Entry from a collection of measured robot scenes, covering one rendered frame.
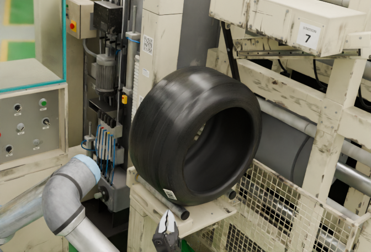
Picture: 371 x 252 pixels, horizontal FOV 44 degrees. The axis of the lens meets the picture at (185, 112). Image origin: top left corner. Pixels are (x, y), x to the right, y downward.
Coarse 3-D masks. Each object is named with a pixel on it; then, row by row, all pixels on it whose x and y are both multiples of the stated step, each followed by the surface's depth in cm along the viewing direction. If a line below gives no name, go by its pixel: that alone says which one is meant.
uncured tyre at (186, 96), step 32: (160, 96) 178; (192, 96) 171; (224, 96) 175; (160, 128) 171; (192, 128) 170; (224, 128) 221; (256, 128) 195; (160, 160) 171; (192, 160) 220; (224, 160) 216; (160, 192) 183; (192, 192) 184; (224, 192) 200
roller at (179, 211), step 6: (138, 180) 211; (144, 180) 208; (144, 186) 209; (150, 186) 205; (156, 192) 201; (162, 198) 198; (168, 204) 195; (174, 204) 193; (174, 210) 192; (180, 210) 191; (186, 210) 191; (180, 216) 190; (186, 216) 190
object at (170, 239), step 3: (168, 234) 167; (171, 234) 168; (168, 237) 167; (171, 237) 167; (168, 240) 166; (171, 240) 166; (174, 240) 166; (180, 240) 172; (168, 243) 166; (171, 243) 165; (174, 243) 166; (177, 243) 170; (171, 246) 165; (174, 246) 165; (177, 246) 168; (171, 249) 165; (174, 249) 166; (177, 249) 168; (180, 249) 170
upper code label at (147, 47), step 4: (144, 36) 198; (148, 36) 196; (144, 40) 199; (148, 40) 196; (152, 40) 194; (144, 44) 199; (148, 44) 197; (152, 44) 194; (144, 48) 200; (148, 48) 198; (152, 48) 195; (148, 52) 198
